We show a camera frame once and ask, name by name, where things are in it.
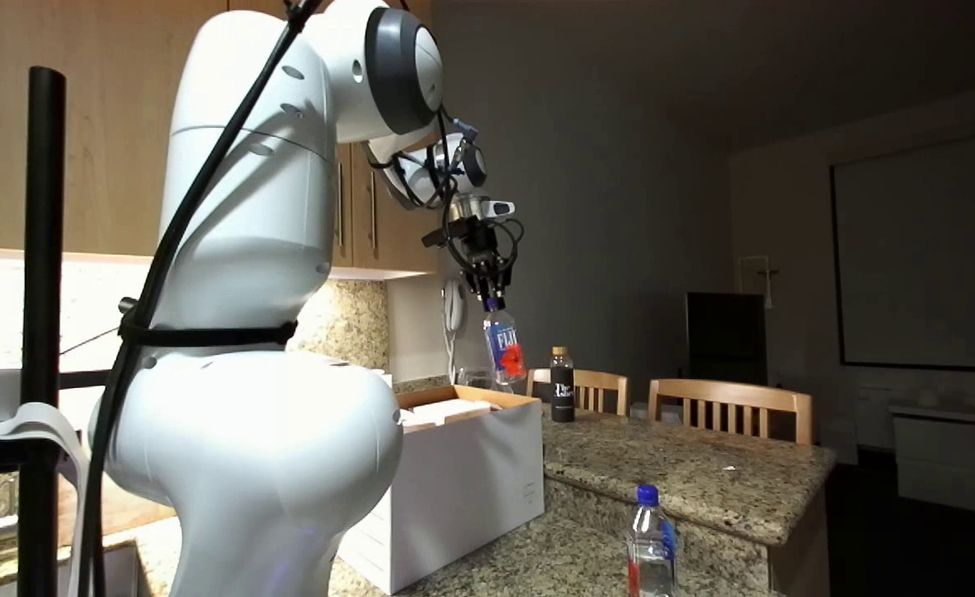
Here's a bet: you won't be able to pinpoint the white rectangular bin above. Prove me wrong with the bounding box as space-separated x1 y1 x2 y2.
891 404 975 513

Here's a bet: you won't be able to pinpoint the Fiji water bottle blue cap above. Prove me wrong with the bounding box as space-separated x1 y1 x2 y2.
480 289 530 398
625 480 685 597

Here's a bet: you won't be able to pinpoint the light wooden slat-back chair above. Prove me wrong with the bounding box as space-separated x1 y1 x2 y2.
528 363 634 420
647 375 816 446

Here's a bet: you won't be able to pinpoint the black stand pole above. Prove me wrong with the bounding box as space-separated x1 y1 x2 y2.
17 63 71 597

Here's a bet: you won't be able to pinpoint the black arm strap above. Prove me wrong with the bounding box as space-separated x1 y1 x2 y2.
121 317 303 353

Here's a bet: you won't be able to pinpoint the dark glass bottle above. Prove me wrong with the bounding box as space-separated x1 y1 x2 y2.
547 342 576 425

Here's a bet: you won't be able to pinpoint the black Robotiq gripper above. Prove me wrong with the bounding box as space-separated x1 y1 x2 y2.
448 215 516 310

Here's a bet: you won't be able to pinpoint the large white cardboard box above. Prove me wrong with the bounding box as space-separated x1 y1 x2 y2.
334 375 547 597

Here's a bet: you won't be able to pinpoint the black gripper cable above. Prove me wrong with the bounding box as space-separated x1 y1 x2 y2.
72 0 324 597

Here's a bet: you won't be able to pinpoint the black television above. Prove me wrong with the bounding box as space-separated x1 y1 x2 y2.
685 289 769 388

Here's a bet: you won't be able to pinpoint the white strap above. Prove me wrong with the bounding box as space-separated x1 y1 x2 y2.
0 401 90 490

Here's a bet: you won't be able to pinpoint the wooden wall cabinet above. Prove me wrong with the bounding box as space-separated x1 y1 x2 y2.
0 0 434 274

